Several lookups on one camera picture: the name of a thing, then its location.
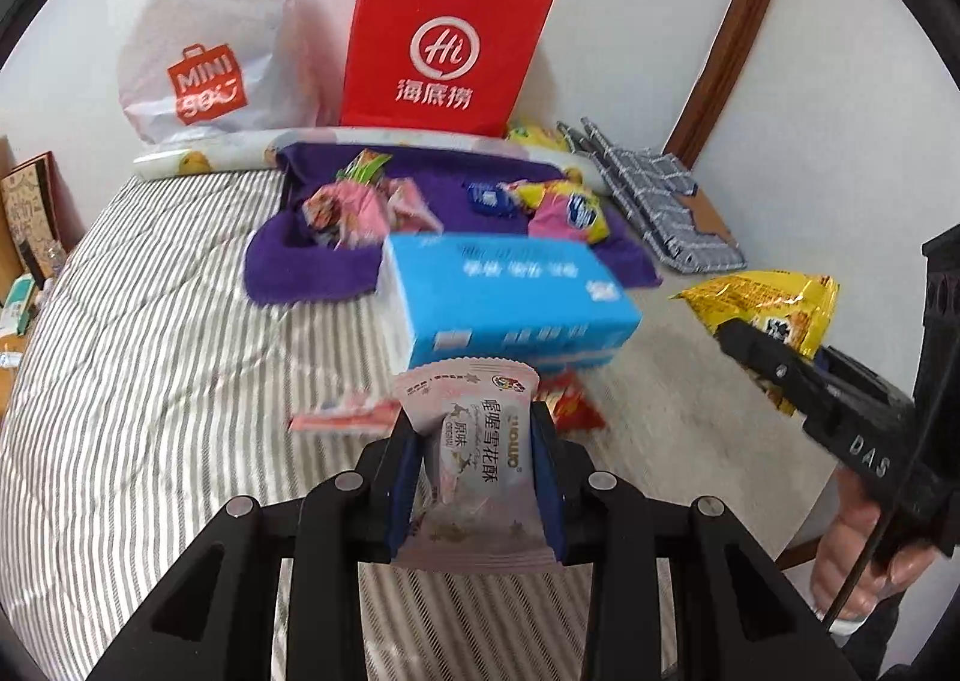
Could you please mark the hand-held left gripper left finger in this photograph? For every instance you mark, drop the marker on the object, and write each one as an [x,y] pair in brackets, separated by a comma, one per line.
[401,493]

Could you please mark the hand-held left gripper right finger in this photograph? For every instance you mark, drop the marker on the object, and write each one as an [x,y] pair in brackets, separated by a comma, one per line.
[551,486]

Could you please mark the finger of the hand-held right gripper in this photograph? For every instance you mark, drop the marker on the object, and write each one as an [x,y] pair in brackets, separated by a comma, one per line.
[772,370]

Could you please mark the yellow black snack bag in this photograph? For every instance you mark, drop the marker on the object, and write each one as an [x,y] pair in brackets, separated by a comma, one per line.
[772,306]

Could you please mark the pale pink snack packet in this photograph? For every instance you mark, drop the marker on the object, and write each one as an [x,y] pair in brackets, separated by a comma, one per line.
[480,441]

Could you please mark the red white snack packet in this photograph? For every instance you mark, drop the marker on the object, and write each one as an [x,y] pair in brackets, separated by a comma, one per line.
[412,205]

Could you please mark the green snack packet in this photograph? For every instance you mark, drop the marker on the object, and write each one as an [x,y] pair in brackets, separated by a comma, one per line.
[367,167]

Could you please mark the person's right forearm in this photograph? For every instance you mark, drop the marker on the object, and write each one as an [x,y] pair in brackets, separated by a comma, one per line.
[907,651]

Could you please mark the person's right hand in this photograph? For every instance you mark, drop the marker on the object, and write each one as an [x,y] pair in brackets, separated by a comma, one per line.
[847,546]

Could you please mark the red orange snack packet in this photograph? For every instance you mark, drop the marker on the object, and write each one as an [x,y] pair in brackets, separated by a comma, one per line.
[574,411]

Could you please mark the flat pink snack packet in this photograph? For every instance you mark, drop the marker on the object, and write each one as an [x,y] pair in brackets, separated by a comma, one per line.
[337,418]

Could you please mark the blue tissue pack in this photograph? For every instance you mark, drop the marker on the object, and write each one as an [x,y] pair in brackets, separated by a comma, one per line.
[510,291]

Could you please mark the grey checked folded cloth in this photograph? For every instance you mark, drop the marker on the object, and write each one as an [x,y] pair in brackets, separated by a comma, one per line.
[652,201]

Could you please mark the purple towel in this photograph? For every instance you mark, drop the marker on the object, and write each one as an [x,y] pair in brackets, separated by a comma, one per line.
[300,268]

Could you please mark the pink yellow snack packet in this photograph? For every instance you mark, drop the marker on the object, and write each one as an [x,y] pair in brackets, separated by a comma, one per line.
[570,216]

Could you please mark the pink floral snack packet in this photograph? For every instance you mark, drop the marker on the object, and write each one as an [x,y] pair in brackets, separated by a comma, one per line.
[337,212]

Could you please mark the striped bed sheet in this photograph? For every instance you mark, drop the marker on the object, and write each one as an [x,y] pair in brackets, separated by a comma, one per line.
[150,351]

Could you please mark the small yellow snack packet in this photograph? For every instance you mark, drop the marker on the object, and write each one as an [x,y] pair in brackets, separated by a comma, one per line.
[529,195]

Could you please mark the blue snack packet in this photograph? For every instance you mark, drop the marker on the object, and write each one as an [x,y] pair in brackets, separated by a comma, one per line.
[487,199]

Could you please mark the yellow green-label snack bag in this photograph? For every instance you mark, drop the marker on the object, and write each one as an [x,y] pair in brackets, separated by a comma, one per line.
[536,135]

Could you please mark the white patterned rolled mat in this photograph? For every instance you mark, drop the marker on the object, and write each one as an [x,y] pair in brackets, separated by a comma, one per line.
[225,152]

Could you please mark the green white box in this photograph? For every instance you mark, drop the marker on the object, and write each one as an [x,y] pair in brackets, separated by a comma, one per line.
[19,302]

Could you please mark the brown patterned board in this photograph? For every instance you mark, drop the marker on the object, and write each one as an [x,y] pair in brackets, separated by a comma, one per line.
[30,208]

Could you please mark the red paper bag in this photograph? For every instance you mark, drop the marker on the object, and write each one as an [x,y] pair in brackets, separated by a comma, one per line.
[450,13]

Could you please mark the white plastic bag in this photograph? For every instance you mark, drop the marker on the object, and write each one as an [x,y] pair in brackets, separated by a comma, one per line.
[225,13]

